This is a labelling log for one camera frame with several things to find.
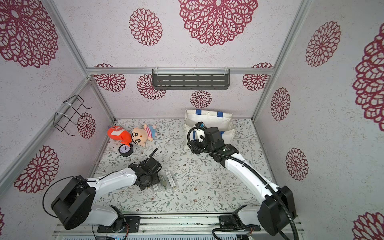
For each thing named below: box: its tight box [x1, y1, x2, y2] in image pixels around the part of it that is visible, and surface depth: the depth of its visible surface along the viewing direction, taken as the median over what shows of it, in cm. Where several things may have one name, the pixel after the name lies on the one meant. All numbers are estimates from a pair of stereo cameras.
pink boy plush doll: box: [131, 124, 158, 147], surface depth 102 cm
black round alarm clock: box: [118, 143, 134, 157], surface depth 102 cm
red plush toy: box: [107, 126, 132, 147], surface depth 103 cm
